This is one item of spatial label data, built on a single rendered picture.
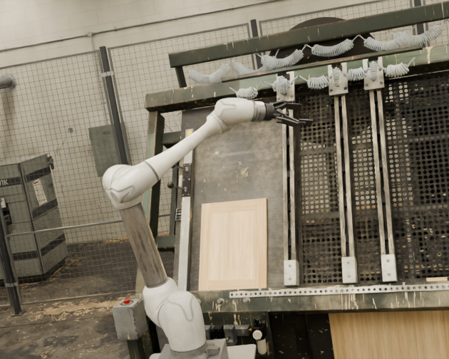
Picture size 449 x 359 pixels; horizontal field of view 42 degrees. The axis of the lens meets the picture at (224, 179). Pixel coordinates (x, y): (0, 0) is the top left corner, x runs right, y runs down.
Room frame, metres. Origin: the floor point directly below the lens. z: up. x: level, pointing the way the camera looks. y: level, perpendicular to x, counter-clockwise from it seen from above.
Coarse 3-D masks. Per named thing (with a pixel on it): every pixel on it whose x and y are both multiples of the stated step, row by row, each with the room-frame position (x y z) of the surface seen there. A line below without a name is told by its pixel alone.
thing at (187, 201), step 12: (192, 132) 3.43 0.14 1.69; (192, 156) 3.36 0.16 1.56; (192, 168) 3.33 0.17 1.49; (192, 180) 3.30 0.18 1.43; (192, 192) 3.27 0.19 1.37; (192, 204) 3.25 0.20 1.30; (180, 240) 3.13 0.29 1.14; (180, 252) 3.09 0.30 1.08; (180, 264) 3.06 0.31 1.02; (180, 276) 3.03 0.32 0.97; (180, 288) 2.99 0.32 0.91
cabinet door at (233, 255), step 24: (216, 216) 3.14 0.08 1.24; (240, 216) 3.09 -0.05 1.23; (264, 216) 3.04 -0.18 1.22; (216, 240) 3.08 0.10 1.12; (240, 240) 3.02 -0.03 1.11; (264, 240) 2.97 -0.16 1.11; (216, 264) 3.01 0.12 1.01; (240, 264) 2.96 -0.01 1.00; (264, 264) 2.91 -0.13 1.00; (216, 288) 2.94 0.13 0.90; (240, 288) 2.90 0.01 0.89
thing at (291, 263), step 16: (288, 96) 3.23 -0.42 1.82; (288, 112) 3.23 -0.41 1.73; (288, 128) 3.21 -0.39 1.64; (288, 144) 3.13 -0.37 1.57; (288, 160) 3.12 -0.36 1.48; (288, 176) 3.05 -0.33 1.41; (288, 192) 3.02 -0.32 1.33; (288, 208) 2.96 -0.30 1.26; (288, 224) 2.93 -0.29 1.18; (288, 240) 2.88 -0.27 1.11; (288, 256) 2.84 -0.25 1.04; (288, 272) 2.79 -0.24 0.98
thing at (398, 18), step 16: (368, 16) 3.59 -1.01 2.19; (384, 16) 3.56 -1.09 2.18; (400, 16) 3.53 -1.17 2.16; (416, 16) 3.50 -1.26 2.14; (432, 16) 3.47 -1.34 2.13; (448, 16) 3.44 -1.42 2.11; (288, 32) 3.75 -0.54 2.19; (304, 32) 3.72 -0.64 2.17; (320, 32) 3.69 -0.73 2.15; (336, 32) 3.65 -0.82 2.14; (352, 32) 3.62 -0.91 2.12; (368, 32) 3.60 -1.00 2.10; (208, 48) 3.93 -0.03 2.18; (224, 48) 3.90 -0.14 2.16; (240, 48) 3.86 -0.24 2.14; (256, 48) 3.83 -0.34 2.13; (272, 48) 3.79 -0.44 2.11; (176, 64) 4.01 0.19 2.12; (192, 64) 4.02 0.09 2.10; (336, 208) 3.48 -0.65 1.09; (304, 256) 3.21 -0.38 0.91
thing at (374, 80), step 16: (368, 80) 3.09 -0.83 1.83; (384, 128) 3.00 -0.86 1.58; (384, 144) 2.93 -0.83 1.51; (384, 160) 2.89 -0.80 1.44; (384, 176) 2.85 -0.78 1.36; (384, 192) 2.85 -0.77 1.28; (384, 208) 2.81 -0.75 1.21; (384, 224) 2.77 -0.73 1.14; (384, 240) 2.70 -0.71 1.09; (384, 256) 2.66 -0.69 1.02; (384, 272) 2.63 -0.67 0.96
